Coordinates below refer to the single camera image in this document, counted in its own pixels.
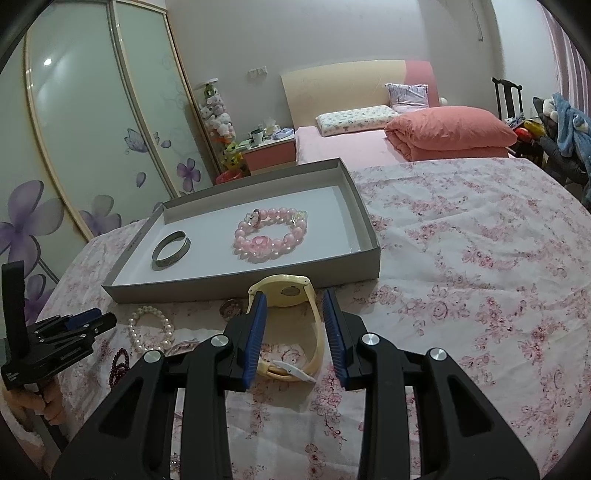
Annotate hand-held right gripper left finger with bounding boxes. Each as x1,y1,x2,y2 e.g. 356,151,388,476
51,292,269,480

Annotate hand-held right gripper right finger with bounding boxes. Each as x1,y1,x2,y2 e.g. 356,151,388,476
322,290,541,480

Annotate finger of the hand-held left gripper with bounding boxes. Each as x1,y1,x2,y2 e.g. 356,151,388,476
36,313,117,355
28,308,102,340

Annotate white pearl bracelet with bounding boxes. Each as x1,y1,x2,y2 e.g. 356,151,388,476
128,305,175,354

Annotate dark red bead bracelet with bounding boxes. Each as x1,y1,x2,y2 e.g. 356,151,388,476
108,347,132,391

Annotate grey cardboard box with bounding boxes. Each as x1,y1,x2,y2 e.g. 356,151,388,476
100,158,382,304

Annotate person's left forearm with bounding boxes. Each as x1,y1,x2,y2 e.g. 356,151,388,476
0,401,51,472

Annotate person's left hand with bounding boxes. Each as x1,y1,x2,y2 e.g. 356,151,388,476
11,376,65,425

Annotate silver bangle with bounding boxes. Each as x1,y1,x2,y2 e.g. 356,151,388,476
152,231,192,271

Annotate pink and white nightstand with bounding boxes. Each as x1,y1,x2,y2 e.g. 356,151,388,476
242,134,297,175

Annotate plain pink mattress sheet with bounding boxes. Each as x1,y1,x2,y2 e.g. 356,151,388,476
294,124,515,168

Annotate flower print sliding wardrobe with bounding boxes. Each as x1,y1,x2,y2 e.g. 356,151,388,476
0,0,222,324

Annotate white patterned pillow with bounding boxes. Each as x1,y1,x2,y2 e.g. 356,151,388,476
316,105,402,138

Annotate clear tube of plush toys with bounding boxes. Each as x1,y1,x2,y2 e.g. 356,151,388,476
194,79,245,174

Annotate pink long pillow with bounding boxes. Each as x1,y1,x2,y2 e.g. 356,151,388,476
385,105,518,162

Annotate cream and pink headboard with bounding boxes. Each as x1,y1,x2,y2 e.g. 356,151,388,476
281,59,437,130

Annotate lilac small pillow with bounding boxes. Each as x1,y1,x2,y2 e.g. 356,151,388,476
385,83,430,113

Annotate colourful toys pile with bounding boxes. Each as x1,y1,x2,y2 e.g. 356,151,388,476
508,115,546,144

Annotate dark wooden chair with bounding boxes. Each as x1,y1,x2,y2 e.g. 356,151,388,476
492,77,525,123

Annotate blue clothing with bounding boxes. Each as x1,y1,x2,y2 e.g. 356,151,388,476
551,92,591,171

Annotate pink curtain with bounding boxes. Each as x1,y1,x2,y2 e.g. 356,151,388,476
540,0,591,107

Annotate pink bead bracelet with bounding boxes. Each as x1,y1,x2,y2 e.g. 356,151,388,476
233,208,309,264

